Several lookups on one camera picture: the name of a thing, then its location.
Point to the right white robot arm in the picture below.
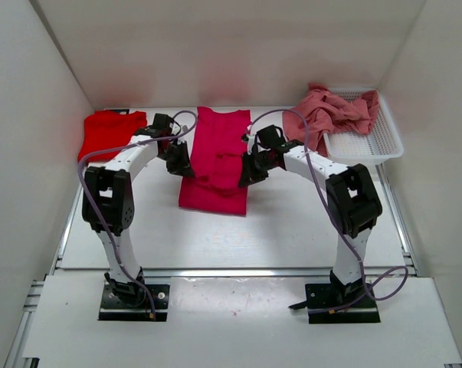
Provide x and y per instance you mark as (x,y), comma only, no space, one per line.
(347,192)

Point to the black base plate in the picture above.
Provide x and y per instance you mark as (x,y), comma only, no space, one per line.
(118,306)
(324,306)

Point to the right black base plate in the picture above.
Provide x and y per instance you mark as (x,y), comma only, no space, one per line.
(324,306)

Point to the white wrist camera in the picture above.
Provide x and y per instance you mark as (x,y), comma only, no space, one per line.
(249,136)
(177,128)

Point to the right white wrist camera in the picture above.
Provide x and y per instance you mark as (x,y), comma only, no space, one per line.
(249,136)

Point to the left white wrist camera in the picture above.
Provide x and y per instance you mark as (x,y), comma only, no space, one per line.
(177,128)

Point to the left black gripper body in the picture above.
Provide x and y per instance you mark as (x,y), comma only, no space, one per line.
(174,158)

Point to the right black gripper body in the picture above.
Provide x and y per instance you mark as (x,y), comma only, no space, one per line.
(251,169)

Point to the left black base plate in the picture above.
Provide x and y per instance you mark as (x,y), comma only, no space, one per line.
(118,306)

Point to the magenta t shirt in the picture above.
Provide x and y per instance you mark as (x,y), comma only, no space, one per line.
(216,160)

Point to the light pink t shirt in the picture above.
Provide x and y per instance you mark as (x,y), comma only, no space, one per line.
(323,112)

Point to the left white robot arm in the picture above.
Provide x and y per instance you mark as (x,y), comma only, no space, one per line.
(106,177)

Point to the red t shirt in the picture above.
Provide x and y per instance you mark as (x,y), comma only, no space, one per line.
(106,129)

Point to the white plastic basket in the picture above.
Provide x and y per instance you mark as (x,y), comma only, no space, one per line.
(383,143)

